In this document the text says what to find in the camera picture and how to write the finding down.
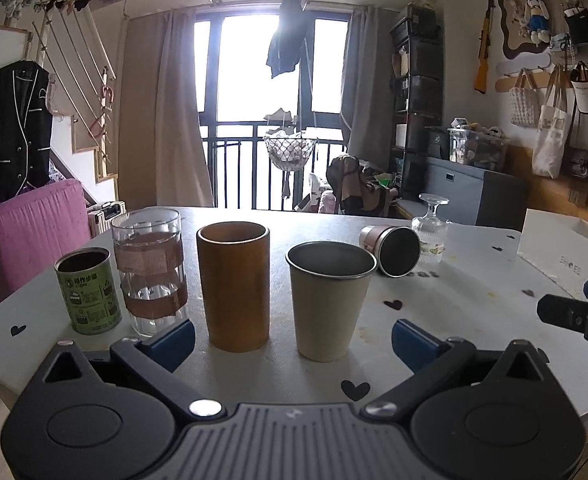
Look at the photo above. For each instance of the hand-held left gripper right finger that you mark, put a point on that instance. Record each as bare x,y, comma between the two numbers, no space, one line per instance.
416,347

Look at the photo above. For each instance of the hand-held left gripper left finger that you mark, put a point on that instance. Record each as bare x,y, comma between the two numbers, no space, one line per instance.
171,345

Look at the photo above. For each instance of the brown leather shoulder bag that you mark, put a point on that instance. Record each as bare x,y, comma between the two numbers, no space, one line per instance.
579,165

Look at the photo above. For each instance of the brown wooden cup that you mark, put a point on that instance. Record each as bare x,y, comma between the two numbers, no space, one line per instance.
234,295

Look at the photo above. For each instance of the white cup with metal inside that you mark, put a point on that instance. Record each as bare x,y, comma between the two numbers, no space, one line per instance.
324,315

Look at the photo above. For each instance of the pink metal cup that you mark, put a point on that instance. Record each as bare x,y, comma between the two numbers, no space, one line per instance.
376,240

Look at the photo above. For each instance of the white cardboard box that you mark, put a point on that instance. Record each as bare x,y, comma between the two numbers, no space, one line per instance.
548,245

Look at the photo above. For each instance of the clear glass with brown tape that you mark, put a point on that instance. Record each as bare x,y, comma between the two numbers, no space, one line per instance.
146,255

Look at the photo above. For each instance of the green tin can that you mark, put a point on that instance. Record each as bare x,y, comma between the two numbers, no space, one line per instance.
91,295

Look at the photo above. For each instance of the clear ribbed glass goblet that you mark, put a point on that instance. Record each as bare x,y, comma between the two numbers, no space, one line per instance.
429,240

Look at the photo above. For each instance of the white plastic crate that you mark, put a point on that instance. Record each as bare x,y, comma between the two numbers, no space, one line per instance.
105,216

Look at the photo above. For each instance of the grey cabinet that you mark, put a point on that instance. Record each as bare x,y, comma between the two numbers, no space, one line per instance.
463,185

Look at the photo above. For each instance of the cream canvas tote bag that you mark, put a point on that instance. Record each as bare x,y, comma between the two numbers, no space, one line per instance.
548,140

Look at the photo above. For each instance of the pile of brown clothes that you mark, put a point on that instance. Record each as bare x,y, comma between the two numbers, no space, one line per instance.
353,185

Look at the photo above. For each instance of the clear storage box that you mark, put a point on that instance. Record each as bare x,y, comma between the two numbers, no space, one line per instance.
476,152

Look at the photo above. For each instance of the pink chair cover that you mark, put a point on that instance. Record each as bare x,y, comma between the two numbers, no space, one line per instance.
29,230

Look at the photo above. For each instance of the black balcony railing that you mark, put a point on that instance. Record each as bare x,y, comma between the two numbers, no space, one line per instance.
239,160

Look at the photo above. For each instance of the white net bag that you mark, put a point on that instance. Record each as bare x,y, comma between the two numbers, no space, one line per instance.
523,105

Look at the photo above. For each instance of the dark green box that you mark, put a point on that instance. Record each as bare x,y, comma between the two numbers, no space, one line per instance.
437,142

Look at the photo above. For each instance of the grey curtain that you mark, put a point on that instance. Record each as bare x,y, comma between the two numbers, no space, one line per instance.
368,75
179,125

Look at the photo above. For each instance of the hanging net basket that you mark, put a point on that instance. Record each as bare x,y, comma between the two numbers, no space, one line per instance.
289,150

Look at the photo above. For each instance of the black shelf unit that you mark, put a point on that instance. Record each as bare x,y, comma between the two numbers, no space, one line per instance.
418,90

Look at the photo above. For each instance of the black and white handbag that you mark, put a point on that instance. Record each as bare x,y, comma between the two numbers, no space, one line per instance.
581,25

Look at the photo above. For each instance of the black jacket with white trim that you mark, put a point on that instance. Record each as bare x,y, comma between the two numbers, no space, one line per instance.
19,125

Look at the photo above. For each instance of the plush doll in blue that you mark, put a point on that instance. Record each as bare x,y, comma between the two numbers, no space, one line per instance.
536,15

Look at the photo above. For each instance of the white stair railing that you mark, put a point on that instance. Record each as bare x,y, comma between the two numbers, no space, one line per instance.
74,50

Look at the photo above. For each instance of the dark hanging garment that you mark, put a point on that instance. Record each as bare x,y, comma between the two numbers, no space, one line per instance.
286,40

